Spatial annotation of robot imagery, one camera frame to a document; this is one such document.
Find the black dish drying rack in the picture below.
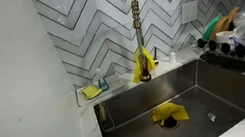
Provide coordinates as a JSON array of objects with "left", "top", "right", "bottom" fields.
[{"left": 197, "top": 38, "right": 245, "bottom": 73}]

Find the stainless steel sink basin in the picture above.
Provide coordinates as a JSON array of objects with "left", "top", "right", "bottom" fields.
[{"left": 94, "top": 59, "right": 245, "bottom": 137}]

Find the yellow sponge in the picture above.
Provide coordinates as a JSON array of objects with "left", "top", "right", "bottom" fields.
[{"left": 82, "top": 85, "right": 102, "bottom": 100}]

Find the clear soap dispenser bottle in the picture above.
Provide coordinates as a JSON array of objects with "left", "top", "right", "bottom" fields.
[{"left": 96, "top": 69, "right": 110, "bottom": 91}]

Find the gold spring kitchen faucet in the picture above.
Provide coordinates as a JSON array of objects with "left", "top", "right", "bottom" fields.
[{"left": 125, "top": 0, "right": 163, "bottom": 84}]

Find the white wall outlet plate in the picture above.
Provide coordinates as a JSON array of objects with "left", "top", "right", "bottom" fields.
[{"left": 181, "top": 1, "right": 198, "bottom": 24}]

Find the sink drain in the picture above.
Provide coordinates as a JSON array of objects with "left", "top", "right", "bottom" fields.
[{"left": 159, "top": 117, "right": 180, "bottom": 130}]

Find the wooden cutting board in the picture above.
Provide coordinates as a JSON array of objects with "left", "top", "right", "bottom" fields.
[{"left": 209, "top": 7, "right": 240, "bottom": 41}]

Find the small white bottle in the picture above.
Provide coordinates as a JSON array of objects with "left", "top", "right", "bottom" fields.
[{"left": 169, "top": 52, "right": 176, "bottom": 64}]

